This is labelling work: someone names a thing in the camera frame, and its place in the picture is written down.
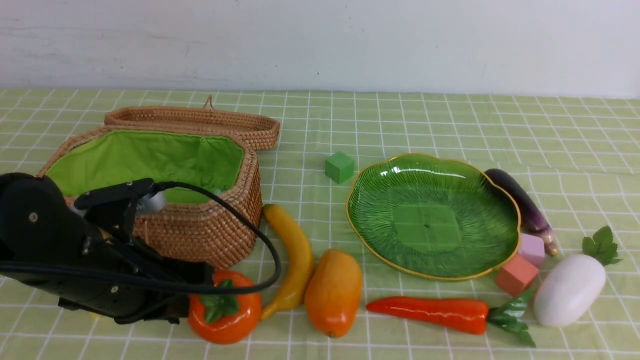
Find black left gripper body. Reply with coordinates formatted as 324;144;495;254
57;237;214;325

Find orange toy persimmon green calyx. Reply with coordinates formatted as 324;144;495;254
187;292;262;345

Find yellow toy banana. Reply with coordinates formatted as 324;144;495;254
260;203;316;321

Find orange toy mango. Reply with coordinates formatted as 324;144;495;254
304;248;364;338

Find orange toy carrot green leaves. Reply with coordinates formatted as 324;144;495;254
366;289;537;348

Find purple toy eggplant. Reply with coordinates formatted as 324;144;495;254
484;168;558;256

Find white toy radish green leaves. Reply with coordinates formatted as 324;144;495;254
534;225;622;328

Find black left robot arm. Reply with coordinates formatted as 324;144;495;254
0;172;214;325

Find woven wicker basket green lining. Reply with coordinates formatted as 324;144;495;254
39;125;263;269

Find woven wicker basket lid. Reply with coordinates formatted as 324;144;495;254
104;96;281;151

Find green foam cube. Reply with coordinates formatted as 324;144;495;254
324;151;355;184

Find green checkered tablecloth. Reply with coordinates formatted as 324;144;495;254
1;88;640;360

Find green leaf-shaped ceramic plate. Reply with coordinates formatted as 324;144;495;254
345;152;522;281

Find pink foam cube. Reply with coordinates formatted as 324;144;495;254
494;254;539;297

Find lilac foam cube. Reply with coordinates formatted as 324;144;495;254
518;234;546;269

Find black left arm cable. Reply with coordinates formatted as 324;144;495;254
0;181;282;296

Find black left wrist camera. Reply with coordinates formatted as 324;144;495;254
70;178;168;242

